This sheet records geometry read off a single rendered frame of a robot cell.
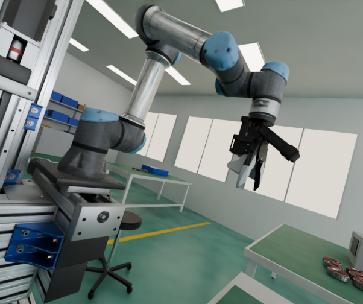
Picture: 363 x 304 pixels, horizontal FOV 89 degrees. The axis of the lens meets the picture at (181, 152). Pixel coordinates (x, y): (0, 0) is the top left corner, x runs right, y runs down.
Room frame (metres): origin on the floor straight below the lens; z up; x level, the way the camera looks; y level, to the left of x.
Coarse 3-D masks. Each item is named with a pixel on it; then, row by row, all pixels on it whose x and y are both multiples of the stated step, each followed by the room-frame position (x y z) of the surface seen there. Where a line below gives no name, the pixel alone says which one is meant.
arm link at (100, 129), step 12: (84, 120) 0.60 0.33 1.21; (96, 120) 0.60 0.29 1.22; (108, 120) 0.61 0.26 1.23; (84, 132) 0.60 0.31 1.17; (96, 132) 0.60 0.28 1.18; (108, 132) 0.63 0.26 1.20; (120, 132) 0.67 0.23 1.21; (84, 144) 0.60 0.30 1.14; (96, 144) 0.61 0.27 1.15; (108, 144) 0.65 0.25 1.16
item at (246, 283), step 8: (232, 280) 0.82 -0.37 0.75; (240, 280) 0.84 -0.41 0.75; (248, 280) 0.86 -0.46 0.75; (224, 288) 0.75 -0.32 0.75; (248, 288) 0.80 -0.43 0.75; (256, 288) 0.82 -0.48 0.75; (264, 288) 0.83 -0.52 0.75; (216, 296) 0.69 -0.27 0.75; (256, 296) 0.76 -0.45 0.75; (264, 296) 0.78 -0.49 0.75; (272, 296) 0.79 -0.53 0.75; (280, 296) 0.81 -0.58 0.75
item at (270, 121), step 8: (248, 120) 0.51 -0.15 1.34; (256, 120) 0.50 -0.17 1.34; (264, 120) 0.48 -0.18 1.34; (272, 120) 0.48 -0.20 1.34; (248, 128) 0.51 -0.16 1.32; (256, 128) 0.50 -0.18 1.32; (240, 136) 0.50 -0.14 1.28; (248, 136) 0.49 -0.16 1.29; (256, 136) 0.49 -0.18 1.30; (240, 144) 0.50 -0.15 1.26; (248, 144) 0.49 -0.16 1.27; (264, 144) 0.48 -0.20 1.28; (232, 152) 0.52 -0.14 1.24; (240, 152) 0.49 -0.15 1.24; (248, 152) 0.48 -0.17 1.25; (264, 152) 0.50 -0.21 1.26; (256, 160) 0.48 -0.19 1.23
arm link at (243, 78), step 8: (248, 72) 0.51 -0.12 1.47; (216, 80) 0.55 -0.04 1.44; (240, 80) 0.49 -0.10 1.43; (248, 80) 0.50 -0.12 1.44; (216, 88) 0.56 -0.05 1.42; (224, 88) 0.53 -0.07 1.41; (232, 88) 0.51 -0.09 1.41; (240, 88) 0.52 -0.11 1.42; (248, 88) 0.51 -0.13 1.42; (224, 96) 0.58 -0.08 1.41; (232, 96) 0.56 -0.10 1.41; (240, 96) 0.55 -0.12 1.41; (248, 96) 0.53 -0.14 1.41
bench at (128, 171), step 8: (112, 168) 3.37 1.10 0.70; (120, 168) 3.29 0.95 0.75; (128, 168) 3.66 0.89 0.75; (128, 176) 3.13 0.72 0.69; (136, 176) 3.15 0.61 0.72; (144, 176) 3.29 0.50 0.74; (152, 176) 3.55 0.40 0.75; (160, 176) 3.99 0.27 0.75; (168, 176) 4.50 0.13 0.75; (128, 184) 3.11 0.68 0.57; (184, 184) 4.30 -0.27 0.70; (160, 192) 5.00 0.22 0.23; (184, 200) 4.53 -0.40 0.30
